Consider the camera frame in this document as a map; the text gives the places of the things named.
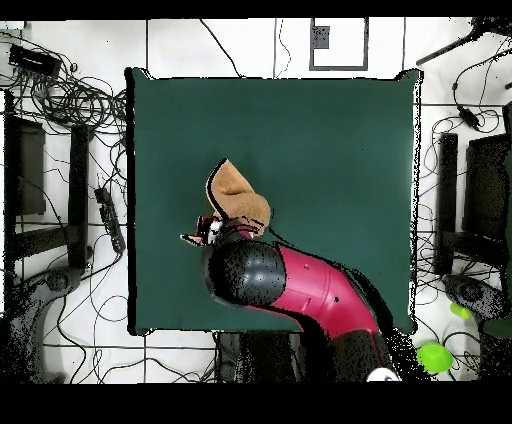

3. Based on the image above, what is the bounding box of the grey square floor frame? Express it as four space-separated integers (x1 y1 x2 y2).
308 17 370 72

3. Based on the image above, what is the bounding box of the black cable tangle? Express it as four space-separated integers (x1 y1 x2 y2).
0 31 128 137

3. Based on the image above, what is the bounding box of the black floor cable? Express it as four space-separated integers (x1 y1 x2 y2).
198 17 244 78

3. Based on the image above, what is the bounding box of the dark green table cloth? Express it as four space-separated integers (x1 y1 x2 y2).
125 66 424 336

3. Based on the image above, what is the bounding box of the black metal frame stand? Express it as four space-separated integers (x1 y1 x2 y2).
434 132 512 277
2 90 94 281

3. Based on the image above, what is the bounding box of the dark tripod base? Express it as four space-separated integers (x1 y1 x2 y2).
0 266 83 383
441 273 507 321

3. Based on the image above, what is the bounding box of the small green object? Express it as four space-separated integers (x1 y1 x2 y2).
449 301 474 321

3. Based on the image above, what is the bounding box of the black robot pedestal stand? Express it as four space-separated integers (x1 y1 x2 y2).
215 330 311 383

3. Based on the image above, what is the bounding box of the black tripod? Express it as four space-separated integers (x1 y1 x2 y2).
415 16 512 67

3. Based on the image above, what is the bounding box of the black power adapter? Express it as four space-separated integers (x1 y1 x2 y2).
456 104 482 132

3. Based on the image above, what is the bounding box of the bright green ball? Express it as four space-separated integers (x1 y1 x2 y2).
416 340 454 374

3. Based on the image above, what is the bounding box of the orange-tan terry towel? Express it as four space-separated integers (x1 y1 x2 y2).
180 158 273 247

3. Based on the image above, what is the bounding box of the black electronics box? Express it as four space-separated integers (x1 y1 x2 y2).
8 43 63 78

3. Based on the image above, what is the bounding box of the black power strip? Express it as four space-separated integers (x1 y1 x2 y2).
94 186 127 254

